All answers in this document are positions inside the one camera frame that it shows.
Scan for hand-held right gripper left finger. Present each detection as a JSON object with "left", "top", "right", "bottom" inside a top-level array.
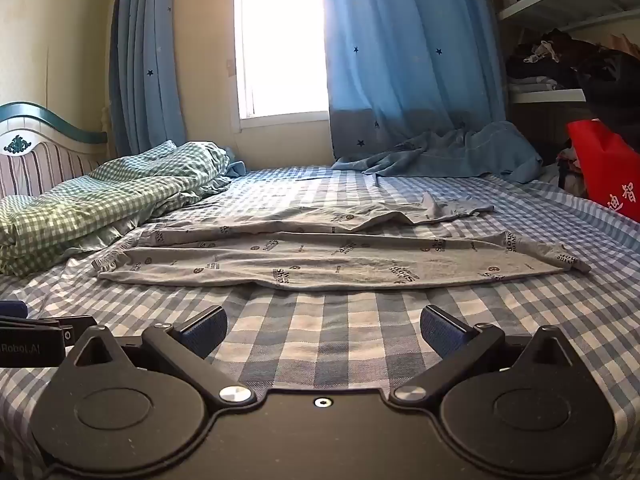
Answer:
[{"left": 57, "top": 305, "right": 256, "bottom": 413}]

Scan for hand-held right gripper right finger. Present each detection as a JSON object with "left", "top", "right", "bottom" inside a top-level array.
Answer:
[{"left": 389, "top": 305, "right": 588, "bottom": 408}]

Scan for grey printed pants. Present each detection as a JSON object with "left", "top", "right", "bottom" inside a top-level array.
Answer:
[{"left": 92, "top": 191, "right": 592, "bottom": 292}]

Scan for blue checked bed sheet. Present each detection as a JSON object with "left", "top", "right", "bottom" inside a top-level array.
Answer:
[{"left": 0, "top": 162, "right": 640, "bottom": 480}]

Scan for green checked quilt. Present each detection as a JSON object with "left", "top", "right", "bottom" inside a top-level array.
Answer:
[{"left": 0, "top": 141, "right": 232, "bottom": 277}]

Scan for striped bed headboard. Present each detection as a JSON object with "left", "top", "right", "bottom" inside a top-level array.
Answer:
[{"left": 0, "top": 101, "right": 110, "bottom": 198}]

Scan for blue blanket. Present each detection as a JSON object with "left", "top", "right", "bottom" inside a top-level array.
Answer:
[{"left": 330, "top": 121, "right": 543, "bottom": 183}]

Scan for heap of mixed clothes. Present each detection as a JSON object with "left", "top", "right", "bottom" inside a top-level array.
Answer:
[{"left": 542, "top": 145, "right": 591, "bottom": 198}]

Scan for red printed bag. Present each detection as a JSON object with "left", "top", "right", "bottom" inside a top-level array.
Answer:
[{"left": 566, "top": 119, "right": 640, "bottom": 223}]

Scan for blue star curtain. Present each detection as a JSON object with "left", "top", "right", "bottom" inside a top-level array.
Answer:
[
  {"left": 109, "top": 0, "right": 188, "bottom": 153},
  {"left": 320, "top": 0, "right": 508, "bottom": 166}
]

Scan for pile of dark clothes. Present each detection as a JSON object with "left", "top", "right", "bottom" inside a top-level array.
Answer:
[{"left": 505, "top": 30, "right": 640, "bottom": 136}]

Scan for bright window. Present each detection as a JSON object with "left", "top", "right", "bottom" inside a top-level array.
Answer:
[{"left": 234, "top": 0, "right": 331, "bottom": 133}]

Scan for white shelf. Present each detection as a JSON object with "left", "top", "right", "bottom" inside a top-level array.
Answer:
[{"left": 492, "top": 0, "right": 640, "bottom": 106}]

